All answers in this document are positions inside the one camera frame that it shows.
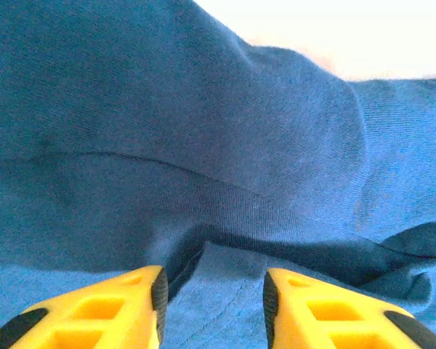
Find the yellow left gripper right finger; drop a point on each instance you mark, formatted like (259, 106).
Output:
(330, 323)

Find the dark blue t-shirt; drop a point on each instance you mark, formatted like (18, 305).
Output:
(167, 109)

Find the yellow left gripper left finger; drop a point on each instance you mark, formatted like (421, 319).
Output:
(94, 320)

